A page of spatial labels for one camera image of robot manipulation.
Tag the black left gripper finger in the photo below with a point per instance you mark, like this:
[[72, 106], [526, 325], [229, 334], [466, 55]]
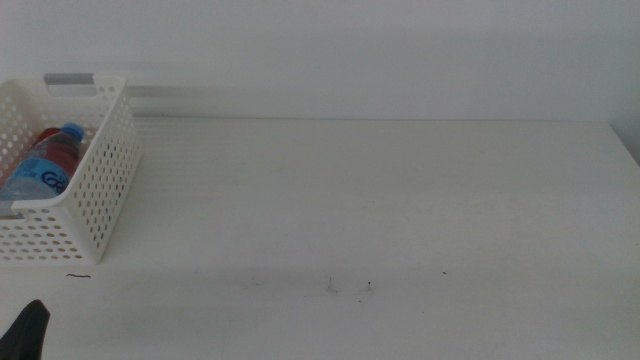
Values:
[[25, 335]]

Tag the clear water bottle blue cap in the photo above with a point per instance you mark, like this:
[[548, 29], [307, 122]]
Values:
[[40, 175]]

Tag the red soda can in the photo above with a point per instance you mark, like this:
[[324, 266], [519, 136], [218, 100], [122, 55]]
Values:
[[47, 134]]

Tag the small black thread scrap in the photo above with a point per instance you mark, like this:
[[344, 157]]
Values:
[[78, 275]]

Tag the white perforated plastic basket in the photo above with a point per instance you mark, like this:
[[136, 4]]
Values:
[[100, 200]]

